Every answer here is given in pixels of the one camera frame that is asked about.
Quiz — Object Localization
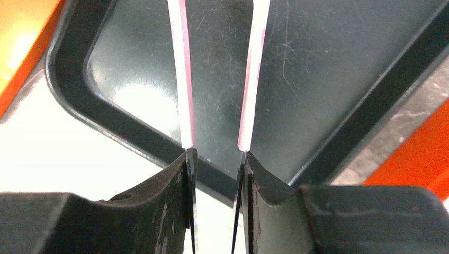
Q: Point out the pink handled metal tongs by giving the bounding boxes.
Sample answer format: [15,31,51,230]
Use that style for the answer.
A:
[167,1,271,253]

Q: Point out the black baking tray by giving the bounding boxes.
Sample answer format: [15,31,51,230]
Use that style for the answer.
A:
[46,1,448,205]

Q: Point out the orange cookie box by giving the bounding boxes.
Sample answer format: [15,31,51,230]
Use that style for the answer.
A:
[363,100,448,201]

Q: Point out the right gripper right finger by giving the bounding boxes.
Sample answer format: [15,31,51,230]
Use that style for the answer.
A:
[242,153,448,253]

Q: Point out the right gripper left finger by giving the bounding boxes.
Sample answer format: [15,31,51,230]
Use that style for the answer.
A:
[1,155,188,253]

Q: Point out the orange box lid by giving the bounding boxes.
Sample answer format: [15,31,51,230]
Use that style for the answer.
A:
[1,0,65,116]

